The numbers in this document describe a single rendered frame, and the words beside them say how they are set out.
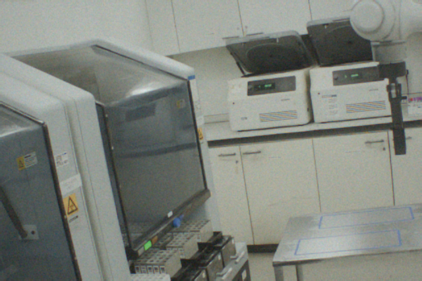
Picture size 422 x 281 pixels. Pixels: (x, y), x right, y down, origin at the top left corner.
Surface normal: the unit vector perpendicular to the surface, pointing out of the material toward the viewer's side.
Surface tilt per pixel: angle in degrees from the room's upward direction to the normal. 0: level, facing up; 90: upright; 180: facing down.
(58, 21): 90
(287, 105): 90
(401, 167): 90
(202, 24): 90
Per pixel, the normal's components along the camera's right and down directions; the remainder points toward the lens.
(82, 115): 0.92, -0.09
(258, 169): -0.34, 0.22
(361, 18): -0.57, 0.20
